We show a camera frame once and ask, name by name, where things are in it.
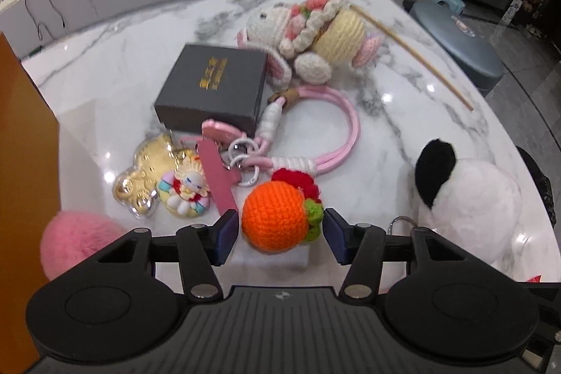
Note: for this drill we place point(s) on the white and black plush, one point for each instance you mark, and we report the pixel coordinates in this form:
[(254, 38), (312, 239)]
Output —
[(473, 198)]

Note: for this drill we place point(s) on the marble desktop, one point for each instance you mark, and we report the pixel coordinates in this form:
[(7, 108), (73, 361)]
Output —
[(394, 128)]

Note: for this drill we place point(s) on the orange crochet ball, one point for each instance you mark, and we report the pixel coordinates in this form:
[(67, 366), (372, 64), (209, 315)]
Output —
[(274, 216)]

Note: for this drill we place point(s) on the clear pink wrapper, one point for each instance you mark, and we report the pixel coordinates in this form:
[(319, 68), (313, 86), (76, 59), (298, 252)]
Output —
[(464, 25)]

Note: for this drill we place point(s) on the pink pom-pom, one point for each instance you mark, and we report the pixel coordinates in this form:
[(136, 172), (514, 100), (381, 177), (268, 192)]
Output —
[(74, 242)]

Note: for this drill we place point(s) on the wooden stick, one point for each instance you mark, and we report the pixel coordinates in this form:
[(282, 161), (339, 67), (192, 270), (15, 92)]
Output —
[(416, 54)]

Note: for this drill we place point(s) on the small pink charm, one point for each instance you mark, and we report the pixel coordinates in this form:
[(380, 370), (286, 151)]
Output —
[(221, 131)]

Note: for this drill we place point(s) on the black gift box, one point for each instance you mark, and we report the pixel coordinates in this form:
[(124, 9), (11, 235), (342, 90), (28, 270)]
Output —
[(210, 89)]

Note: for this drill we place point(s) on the grey round ottoman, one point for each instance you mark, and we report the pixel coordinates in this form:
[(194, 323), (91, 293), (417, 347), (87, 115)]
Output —
[(460, 45)]

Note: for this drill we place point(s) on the rainbow doll charm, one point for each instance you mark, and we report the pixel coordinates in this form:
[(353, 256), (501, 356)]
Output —
[(188, 190)]

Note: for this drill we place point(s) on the crochet bunny doll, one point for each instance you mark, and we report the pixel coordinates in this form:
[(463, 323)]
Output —
[(337, 34)]

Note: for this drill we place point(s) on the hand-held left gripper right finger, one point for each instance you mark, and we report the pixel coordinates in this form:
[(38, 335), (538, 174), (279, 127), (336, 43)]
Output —
[(335, 238)]

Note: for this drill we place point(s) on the orange paper box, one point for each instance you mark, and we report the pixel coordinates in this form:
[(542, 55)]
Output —
[(22, 181)]

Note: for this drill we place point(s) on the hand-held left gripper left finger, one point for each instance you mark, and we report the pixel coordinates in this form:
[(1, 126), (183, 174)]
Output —
[(225, 236)]

